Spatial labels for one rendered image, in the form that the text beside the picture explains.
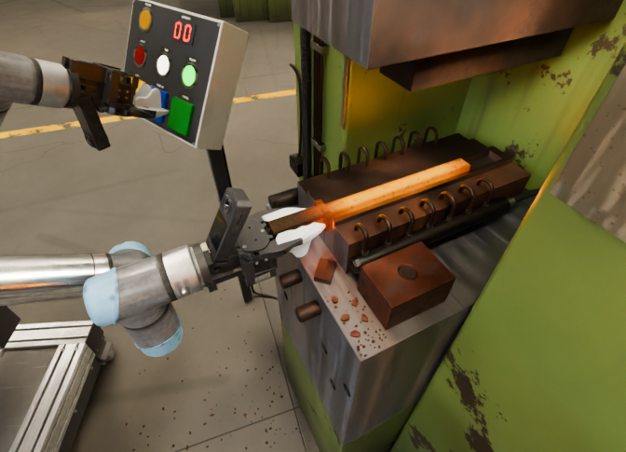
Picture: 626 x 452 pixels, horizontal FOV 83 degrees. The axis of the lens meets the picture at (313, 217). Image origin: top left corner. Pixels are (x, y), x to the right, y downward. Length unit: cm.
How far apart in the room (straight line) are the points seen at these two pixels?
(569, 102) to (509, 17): 34
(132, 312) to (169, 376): 107
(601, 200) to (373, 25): 27
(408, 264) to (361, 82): 37
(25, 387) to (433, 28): 153
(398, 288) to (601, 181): 28
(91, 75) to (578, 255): 79
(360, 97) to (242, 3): 475
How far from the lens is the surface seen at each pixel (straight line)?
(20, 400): 158
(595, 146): 40
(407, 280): 56
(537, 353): 58
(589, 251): 46
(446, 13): 46
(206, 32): 90
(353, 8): 42
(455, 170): 75
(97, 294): 57
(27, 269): 69
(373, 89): 78
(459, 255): 71
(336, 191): 67
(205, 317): 171
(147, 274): 56
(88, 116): 81
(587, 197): 42
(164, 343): 66
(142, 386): 165
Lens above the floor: 142
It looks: 44 degrees down
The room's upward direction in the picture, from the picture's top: straight up
